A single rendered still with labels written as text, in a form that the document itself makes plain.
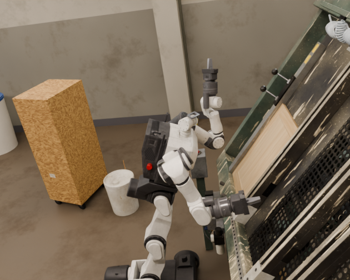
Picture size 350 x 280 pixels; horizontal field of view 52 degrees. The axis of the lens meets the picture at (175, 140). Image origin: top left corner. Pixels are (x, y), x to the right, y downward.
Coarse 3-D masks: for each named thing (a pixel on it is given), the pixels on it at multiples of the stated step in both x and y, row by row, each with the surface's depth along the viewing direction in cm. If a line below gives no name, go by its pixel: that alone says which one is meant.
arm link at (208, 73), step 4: (204, 72) 215; (208, 72) 212; (212, 72) 210; (216, 72) 210; (204, 76) 216; (208, 76) 213; (212, 76) 212; (216, 76) 213; (204, 80) 217; (208, 80) 213; (212, 80) 213; (204, 84) 214; (208, 84) 213; (212, 84) 213; (216, 84) 214; (204, 88) 215; (208, 88) 213; (212, 88) 213; (216, 88) 215
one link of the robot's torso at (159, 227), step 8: (160, 200) 209; (160, 208) 212; (168, 208) 212; (160, 216) 216; (168, 216) 216; (152, 224) 225; (160, 224) 222; (168, 224) 221; (152, 232) 226; (160, 232) 225; (168, 232) 225; (144, 240) 229; (160, 240) 226
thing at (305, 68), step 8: (320, 48) 198; (312, 56) 200; (304, 64) 203; (312, 64) 202; (296, 72) 209; (304, 72) 204; (296, 80) 207; (288, 88) 209; (296, 88) 209; (288, 96) 211; (280, 104) 214; (272, 112) 217; (264, 120) 221; (256, 128) 227; (256, 136) 225; (248, 144) 228; (240, 152) 235; (240, 160) 233; (232, 168) 237
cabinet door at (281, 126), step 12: (276, 120) 212; (288, 120) 197; (264, 132) 219; (276, 132) 205; (288, 132) 191; (264, 144) 212; (276, 144) 198; (252, 156) 221; (264, 156) 205; (240, 168) 229; (252, 168) 213; (264, 168) 199; (240, 180) 222; (252, 180) 206
